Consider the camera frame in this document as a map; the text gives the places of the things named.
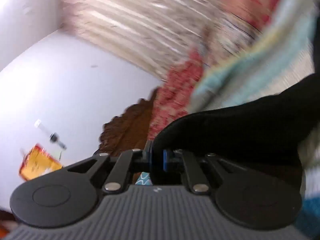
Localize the teal white patterned cloth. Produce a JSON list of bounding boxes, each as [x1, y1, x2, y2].
[[135, 172, 152, 186]]

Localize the teal bed sheet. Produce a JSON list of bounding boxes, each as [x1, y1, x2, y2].
[[297, 197, 320, 236]]

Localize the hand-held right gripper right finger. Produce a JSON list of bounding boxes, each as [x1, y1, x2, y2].
[[162, 149, 243, 194]]

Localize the wall light fixture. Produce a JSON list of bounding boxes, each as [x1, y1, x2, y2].
[[34, 119, 67, 151]]

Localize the orange yellow box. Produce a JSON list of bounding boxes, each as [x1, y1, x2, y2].
[[19, 144, 63, 182]]

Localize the light blue striped blanket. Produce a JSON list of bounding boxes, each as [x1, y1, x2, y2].
[[190, 0, 316, 112]]

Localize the red floral cloth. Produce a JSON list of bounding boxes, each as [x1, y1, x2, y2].
[[147, 0, 281, 141]]

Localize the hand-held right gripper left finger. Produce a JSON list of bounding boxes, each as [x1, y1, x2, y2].
[[66, 140, 153, 194]]

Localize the carved wooden headboard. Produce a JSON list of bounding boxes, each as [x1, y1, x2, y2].
[[99, 87, 160, 158]]

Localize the black pants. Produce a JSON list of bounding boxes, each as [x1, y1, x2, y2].
[[152, 73, 320, 200]]

